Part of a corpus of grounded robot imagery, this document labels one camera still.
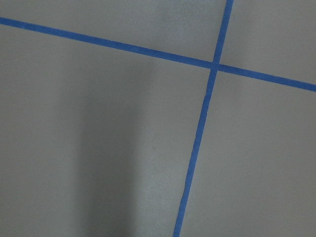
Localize brown paper table cover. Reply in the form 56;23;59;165
0;0;316;237

